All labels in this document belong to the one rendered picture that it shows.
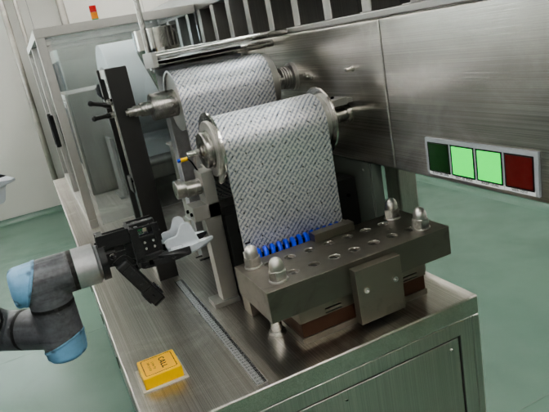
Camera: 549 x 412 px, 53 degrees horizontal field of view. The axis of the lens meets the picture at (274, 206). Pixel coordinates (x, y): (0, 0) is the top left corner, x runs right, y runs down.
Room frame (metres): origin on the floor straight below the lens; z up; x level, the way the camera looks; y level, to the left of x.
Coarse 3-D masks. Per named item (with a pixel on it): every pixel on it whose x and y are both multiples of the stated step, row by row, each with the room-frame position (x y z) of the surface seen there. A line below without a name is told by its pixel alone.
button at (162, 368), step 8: (168, 352) 0.92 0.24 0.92; (144, 360) 0.91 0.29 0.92; (152, 360) 0.91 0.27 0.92; (160, 360) 0.90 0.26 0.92; (168, 360) 0.89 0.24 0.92; (176, 360) 0.89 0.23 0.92; (144, 368) 0.89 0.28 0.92; (152, 368) 0.88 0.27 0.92; (160, 368) 0.87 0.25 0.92; (168, 368) 0.87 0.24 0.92; (176, 368) 0.87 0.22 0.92; (144, 376) 0.86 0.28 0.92; (152, 376) 0.85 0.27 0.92; (160, 376) 0.86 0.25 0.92; (168, 376) 0.86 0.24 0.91; (176, 376) 0.87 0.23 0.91; (144, 384) 0.86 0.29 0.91; (152, 384) 0.85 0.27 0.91; (160, 384) 0.86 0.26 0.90
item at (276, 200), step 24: (264, 168) 1.10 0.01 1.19; (288, 168) 1.12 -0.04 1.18; (312, 168) 1.14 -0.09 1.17; (240, 192) 1.08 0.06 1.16; (264, 192) 1.09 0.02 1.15; (288, 192) 1.11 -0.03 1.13; (312, 192) 1.13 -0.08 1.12; (336, 192) 1.15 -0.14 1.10; (240, 216) 1.07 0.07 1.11; (264, 216) 1.09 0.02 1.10; (288, 216) 1.11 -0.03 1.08; (312, 216) 1.13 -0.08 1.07; (336, 216) 1.15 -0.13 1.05; (264, 240) 1.09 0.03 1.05; (288, 240) 1.11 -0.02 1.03
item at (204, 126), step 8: (328, 112) 1.17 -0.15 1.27; (328, 120) 1.16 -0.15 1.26; (200, 128) 1.15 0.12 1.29; (208, 128) 1.10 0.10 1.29; (328, 128) 1.16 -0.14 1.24; (216, 144) 1.07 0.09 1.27; (216, 152) 1.08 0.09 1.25; (216, 160) 1.09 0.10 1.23; (216, 168) 1.10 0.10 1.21; (216, 176) 1.11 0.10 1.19
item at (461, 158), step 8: (456, 152) 0.92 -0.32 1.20; (464, 152) 0.90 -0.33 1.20; (456, 160) 0.92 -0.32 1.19; (464, 160) 0.90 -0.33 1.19; (472, 160) 0.89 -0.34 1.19; (456, 168) 0.92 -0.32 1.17; (464, 168) 0.91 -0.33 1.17; (472, 168) 0.89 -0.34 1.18; (464, 176) 0.91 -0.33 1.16; (472, 176) 0.89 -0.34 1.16
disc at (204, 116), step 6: (204, 114) 1.12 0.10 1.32; (204, 120) 1.13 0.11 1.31; (210, 120) 1.09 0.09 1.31; (216, 126) 1.08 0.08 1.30; (216, 132) 1.07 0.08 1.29; (216, 138) 1.08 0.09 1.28; (222, 144) 1.06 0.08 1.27; (222, 150) 1.06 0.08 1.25; (222, 156) 1.07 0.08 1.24; (222, 162) 1.07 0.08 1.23; (222, 168) 1.08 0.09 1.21; (222, 174) 1.09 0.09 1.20; (216, 180) 1.13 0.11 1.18; (222, 180) 1.10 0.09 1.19
